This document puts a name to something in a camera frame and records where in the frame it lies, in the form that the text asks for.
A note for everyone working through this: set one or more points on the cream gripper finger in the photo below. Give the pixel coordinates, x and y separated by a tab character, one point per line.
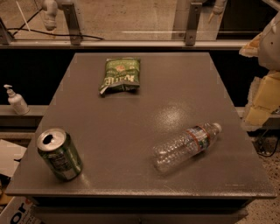
263	99
251	48

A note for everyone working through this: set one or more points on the green jalapeno chip bag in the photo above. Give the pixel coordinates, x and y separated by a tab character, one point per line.
121	74

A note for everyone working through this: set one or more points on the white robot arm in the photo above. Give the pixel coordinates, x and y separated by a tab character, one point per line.
269	51

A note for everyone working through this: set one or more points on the clear plastic water bottle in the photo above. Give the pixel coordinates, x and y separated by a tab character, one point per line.
173	152

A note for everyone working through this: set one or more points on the white pump lotion bottle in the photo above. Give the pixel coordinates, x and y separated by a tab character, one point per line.
16	101

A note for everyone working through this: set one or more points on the white hanging robot gripper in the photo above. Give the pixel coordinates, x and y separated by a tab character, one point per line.
50	9

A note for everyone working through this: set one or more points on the green soda can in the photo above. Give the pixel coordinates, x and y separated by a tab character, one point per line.
58	151

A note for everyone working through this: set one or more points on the brown paper sheet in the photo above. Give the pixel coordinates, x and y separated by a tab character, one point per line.
10	155

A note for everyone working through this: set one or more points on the white cardboard box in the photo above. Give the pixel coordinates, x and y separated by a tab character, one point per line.
18	211

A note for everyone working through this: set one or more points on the right metal rail bracket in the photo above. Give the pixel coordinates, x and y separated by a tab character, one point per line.
192	23

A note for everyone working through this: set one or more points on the metal rail bracket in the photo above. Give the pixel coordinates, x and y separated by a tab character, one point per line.
192	23
72	23

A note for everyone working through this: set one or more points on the left metal rail bracket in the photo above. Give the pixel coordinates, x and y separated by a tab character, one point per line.
72	23

